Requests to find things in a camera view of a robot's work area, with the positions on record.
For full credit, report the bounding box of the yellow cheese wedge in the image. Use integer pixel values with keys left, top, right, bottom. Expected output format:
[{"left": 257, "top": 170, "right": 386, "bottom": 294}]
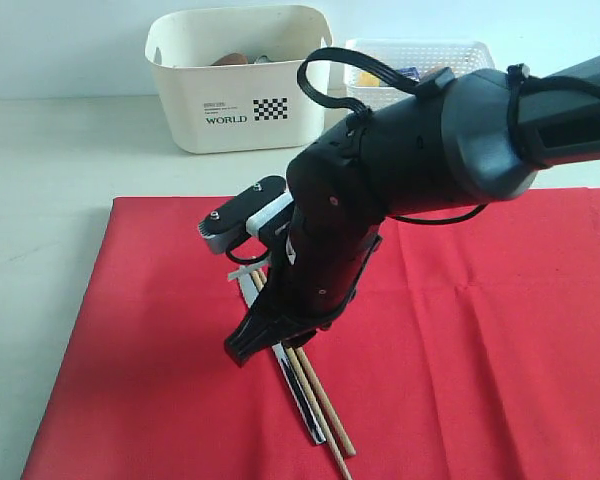
[{"left": 357, "top": 72, "right": 381, "bottom": 88}]

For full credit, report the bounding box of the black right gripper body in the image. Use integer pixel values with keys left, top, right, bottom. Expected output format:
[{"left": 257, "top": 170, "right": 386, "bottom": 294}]
[{"left": 252, "top": 219, "right": 382, "bottom": 340}]

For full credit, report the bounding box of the blue white milk carton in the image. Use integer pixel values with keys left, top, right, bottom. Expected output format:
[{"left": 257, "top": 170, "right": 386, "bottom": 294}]
[{"left": 397, "top": 66, "right": 420, "bottom": 82}]

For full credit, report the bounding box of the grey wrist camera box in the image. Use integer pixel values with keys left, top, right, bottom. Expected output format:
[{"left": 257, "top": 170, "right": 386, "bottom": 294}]
[{"left": 198, "top": 175, "right": 291, "bottom": 254}]

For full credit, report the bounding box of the red table cloth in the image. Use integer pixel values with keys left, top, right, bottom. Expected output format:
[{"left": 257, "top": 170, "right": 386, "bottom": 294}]
[{"left": 23, "top": 188, "right": 600, "bottom": 479}]

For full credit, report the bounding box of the cream plastic bin WORLD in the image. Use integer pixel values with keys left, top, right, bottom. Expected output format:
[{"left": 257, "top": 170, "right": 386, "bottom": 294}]
[{"left": 145, "top": 5, "right": 333, "bottom": 154}]

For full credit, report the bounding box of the wooden chopstick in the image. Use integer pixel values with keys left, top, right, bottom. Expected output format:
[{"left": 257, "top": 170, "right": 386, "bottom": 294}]
[
  {"left": 254, "top": 267, "right": 357, "bottom": 457},
  {"left": 249, "top": 272, "right": 354, "bottom": 480}
]

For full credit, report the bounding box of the silver table knife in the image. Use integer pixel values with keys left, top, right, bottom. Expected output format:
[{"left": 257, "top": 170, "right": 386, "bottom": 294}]
[{"left": 237, "top": 269, "right": 326, "bottom": 445}]

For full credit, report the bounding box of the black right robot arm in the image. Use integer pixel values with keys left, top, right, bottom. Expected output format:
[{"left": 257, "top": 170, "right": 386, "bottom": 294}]
[{"left": 224, "top": 47, "right": 600, "bottom": 365}]

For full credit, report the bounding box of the brown wooden plate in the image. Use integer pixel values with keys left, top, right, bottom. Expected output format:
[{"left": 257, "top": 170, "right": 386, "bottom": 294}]
[{"left": 212, "top": 52, "right": 249, "bottom": 66}]

